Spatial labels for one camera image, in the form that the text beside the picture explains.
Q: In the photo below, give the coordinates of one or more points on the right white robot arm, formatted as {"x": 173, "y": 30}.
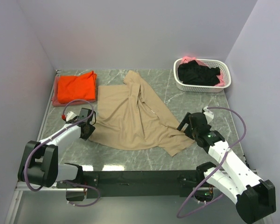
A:
{"x": 253, "y": 197}

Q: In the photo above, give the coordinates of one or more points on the beige t-shirt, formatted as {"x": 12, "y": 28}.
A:
{"x": 133, "y": 117}

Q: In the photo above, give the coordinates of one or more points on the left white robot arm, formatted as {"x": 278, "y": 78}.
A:
{"x": 40, "y": 166}

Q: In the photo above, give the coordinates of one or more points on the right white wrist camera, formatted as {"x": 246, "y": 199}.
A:
{"x": 208, "y": 114}

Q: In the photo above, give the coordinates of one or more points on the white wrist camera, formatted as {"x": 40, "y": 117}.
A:
{"x": 69, "y": 116}
{"x": 208, "y": 114}

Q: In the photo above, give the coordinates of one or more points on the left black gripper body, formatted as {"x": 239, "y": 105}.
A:
{"x": 91, "y": 129}

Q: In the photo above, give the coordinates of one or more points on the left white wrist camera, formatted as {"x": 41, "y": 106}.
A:
{"x": 69, "y": 116}

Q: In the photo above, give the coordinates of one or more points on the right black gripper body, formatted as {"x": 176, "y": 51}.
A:
{"x": 194, "y": 134}

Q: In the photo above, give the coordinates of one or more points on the black t-shirt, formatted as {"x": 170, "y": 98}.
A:
{"x": 197, "y": 73}

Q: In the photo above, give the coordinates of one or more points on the folded dusty pink t-shirt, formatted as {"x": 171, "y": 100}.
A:
{"x": 60, "y": 102}

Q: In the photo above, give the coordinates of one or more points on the white plastic laundry basket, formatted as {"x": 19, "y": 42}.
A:
{"x": 200, "y": 88}

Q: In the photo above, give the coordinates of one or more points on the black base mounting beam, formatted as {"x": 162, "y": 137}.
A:
{"x": 94, "y": 184}

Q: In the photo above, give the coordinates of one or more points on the folded orange t-shirt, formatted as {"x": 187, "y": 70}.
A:
{"x": 76, "y": 87}

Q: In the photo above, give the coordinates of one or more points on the pink t-shirt in basket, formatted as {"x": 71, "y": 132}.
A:
{"x": 187, "y": 59}

